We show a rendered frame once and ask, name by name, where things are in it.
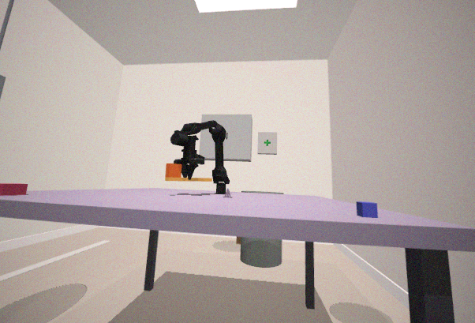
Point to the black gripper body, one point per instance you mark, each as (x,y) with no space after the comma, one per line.
(189,157)

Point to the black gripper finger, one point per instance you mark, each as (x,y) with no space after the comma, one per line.
(184,171)
(190,169)

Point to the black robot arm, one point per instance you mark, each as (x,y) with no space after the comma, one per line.
(181,138)

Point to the small blue block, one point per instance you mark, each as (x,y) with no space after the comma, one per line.
(367,209)

